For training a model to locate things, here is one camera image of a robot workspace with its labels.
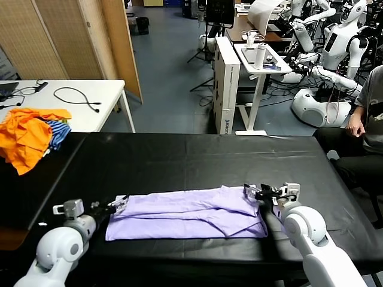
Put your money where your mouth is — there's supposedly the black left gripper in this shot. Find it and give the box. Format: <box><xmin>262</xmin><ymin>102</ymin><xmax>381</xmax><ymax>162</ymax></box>
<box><xmin>83</xmin><ymin>196</ymin><xmax>130</xmax><ymax>224</ymax></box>

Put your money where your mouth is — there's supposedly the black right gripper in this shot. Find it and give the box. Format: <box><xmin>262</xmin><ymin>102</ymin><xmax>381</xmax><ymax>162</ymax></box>
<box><xmin>244</xmin><ymin>183</ymin><xmax>284</xmax><ymax>206</ymax></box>

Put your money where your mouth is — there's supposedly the lavender t-shirt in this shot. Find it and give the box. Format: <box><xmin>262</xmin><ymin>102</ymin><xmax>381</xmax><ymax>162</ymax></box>
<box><xmin>105</xmin><ymin>185</ymin><xmax>269</xmax><ymax>242</ymax></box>

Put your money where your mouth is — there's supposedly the small white robot base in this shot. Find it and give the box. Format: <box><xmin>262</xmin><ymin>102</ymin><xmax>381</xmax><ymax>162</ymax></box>
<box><xmin>199</xmin><ymin>33</ymin><xmax>217</xmax><ymax>51</ymax></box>

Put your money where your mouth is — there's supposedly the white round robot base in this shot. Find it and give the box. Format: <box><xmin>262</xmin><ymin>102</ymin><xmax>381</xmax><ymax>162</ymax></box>
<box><xmin>291</xmin><ymin>88</ymin><xmax>352</xmax><ymax>129</ymax></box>

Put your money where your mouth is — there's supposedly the person's forearm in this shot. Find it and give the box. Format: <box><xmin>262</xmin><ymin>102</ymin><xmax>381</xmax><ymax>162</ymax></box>
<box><xmin>349</xmin><ymin>103</ymin><xmax>365</xmax><ymax>118</ymax></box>

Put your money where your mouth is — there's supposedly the person's hand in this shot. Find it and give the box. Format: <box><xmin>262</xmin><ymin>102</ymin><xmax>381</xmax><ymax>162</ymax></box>
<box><xmin>345</xmin><ymin>113</ymin><xmax>366</xmax><ymax>138</ymax></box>

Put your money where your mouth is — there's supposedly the black table cover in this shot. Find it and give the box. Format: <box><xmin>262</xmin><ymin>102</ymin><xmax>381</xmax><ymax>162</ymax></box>
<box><xmin>26</xmin><ymin>132</ymin><xmax>383</xmax><ymax>282</ymax></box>

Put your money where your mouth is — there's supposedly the white standing desk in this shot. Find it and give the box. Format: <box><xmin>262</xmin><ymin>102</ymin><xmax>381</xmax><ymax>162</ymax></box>
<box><xmin>233</xmin><ymin>42</ymin><xmax>293</xmax><ymax>136</ymax></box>

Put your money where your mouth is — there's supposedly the blue striped garment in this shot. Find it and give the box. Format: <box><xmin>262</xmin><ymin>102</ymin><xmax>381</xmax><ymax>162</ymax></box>
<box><xmin>44</xmin><ymin>120</ymin><xmax>72</xmax><ymax>152</ymax></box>

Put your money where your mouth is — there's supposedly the seated person gray shirt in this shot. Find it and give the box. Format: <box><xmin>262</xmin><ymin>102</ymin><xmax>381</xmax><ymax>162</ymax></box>
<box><xmin>312</xmin><ymin>65</ymin><xmax>383</xmax><ymax>192</ymax></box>

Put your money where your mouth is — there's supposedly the tall white cardboard box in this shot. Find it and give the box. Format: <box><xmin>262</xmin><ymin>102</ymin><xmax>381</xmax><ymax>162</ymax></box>
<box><xmin>214</xmin><ymin>36</ymin><xmax>241</xmax><ymax>135</ymax></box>

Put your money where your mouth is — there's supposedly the white table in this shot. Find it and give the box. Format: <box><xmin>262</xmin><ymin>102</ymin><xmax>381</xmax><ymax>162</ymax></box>
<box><xmin>0</xmin><ymin>79</ymin><xmax>136</xmax><ymax>134</ymax></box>

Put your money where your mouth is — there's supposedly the orange garment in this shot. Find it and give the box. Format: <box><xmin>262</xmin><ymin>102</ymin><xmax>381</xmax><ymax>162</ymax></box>
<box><xmin>0</xmin><ymin>108</ymin><xmax>72</xmax><ymax>176</ymax></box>

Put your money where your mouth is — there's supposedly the white water bottle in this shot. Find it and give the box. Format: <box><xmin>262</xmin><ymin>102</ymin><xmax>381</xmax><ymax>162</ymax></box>
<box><xmin>254</xmin><ymin>42</ymin><xmax>268</xmax><ymax>71</ymax></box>

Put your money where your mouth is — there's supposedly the gray tablet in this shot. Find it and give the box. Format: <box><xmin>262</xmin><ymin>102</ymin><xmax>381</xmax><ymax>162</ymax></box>
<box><xmin>241</xmin><ymin>47</ymin><xmax>278</xmax><ymax>65</ymax></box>

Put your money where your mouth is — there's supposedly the white desk gadget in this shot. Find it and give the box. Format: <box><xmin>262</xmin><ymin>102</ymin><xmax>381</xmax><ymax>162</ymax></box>
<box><xmin>241</xmin><ymin>29</ymin><xmax>265</xmax><ymax>48</ymax></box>

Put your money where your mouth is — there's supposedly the black tripod stand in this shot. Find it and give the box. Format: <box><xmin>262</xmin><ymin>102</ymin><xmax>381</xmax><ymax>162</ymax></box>
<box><xmin>187</xmin><ymin>23</ymin><xmax>222</xmax><ymax>65</ymax></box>

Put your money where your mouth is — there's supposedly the dark laptop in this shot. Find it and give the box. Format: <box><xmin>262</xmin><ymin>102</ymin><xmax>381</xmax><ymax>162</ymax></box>
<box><xmin>0</xmin><ymin>82</ymin><xmax>19</xmax><ymax>102</ymax></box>

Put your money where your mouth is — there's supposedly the brown wooden desk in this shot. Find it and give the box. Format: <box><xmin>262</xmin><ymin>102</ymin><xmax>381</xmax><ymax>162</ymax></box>
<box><xmin>224</xmin><ymin>16</ymin><xmax>284</xmax><ymax>44</ymax></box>

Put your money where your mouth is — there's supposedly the white humanoid robot black panel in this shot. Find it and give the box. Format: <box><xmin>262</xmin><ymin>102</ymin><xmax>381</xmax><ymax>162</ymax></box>
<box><xmin>311</xmin><ymin>0</ymin><xmax>369</xmax><ymax>98</ymax></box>

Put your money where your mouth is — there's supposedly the white curved sheet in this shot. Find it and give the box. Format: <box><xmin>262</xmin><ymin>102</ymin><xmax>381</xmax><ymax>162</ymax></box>
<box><xmin>248</xmin><ymin>0</ymin><xmax>282</xmax><ymax>35</ymax></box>

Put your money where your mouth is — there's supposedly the wooden folding screen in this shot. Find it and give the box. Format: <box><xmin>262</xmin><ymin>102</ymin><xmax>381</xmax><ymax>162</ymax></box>
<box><xmin>0</xmin><ymin>0</ymin><xmax>144</xmax><ymax>105</ymax></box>

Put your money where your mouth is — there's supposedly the black trash bin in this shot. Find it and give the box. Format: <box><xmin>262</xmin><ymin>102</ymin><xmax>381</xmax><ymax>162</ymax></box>
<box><xmin>136</xmin><ymin>16</ymin><xmax>150</xmax><ymax>36</ymax></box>

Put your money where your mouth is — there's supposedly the black monitor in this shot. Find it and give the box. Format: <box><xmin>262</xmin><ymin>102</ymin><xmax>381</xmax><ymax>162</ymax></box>
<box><xmin>205</xmin><ymin>0</ymin><xmax>235</xmax><ymax>26</ymax></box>

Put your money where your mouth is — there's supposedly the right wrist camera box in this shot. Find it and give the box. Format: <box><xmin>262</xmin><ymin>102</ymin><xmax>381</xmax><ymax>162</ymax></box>
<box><xmin>279</xmin><ymin>182</ymin><xmax>301</xmax><ymax>207</ymax></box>

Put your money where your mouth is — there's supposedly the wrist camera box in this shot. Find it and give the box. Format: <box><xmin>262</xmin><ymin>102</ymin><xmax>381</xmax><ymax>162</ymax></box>
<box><xmin>52</xmin><ymin>199</ymin><xmax>84</xmax><ymax>221</ymax></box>
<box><xmin>279</xmin><ymin>182</ymin><xmax>301</xmax><ymax>207</ymax></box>

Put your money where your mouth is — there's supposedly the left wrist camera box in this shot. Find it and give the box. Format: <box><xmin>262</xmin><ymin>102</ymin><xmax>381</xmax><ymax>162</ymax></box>
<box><xmin>52</xmin><ymin>199</ymin><xmax>84</xmax><ymax>221</ymax></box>

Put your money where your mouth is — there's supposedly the looped black cable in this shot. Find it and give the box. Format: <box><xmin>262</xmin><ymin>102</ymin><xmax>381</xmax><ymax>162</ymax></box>
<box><xmin>53</xmin><ymin>87</ymin><xmax>102</xmax><ymax>114</ymax></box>

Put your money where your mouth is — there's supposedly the black adapter with cable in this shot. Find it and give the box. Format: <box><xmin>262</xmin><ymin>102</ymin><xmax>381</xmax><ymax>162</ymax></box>
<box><xmin>13</xmin><ymin>79</ymin><xmax>48</xmax><ymax>96</ymax></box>

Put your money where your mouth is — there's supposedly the thin black cable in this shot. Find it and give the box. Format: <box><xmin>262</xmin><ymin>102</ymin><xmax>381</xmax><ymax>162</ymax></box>
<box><xmin>0</xmin><ymin>94</ymin><xmax>25</xmax><ymax>111</ymax></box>

